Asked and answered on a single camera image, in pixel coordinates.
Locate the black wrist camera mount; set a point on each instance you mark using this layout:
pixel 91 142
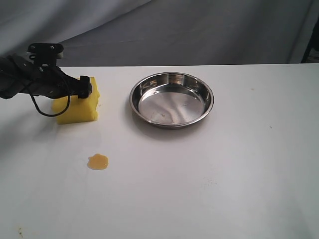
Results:
pixel 45 53

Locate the grey backdrop cloth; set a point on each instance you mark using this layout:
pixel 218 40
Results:
pixel 161 32

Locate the orange liquid spill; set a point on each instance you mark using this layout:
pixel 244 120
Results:
pixel 97 162

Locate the round stainless steel dish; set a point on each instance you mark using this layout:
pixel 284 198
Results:
pixel 171 100

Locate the black stand pole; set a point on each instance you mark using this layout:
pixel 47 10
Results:
pixel 313 43

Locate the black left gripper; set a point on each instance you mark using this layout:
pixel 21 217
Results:
pixel 26 78

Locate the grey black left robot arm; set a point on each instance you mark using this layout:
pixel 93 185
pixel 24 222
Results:
pixel 3 77

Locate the yellow sponge block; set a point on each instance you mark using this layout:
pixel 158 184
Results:
pixel 81 110

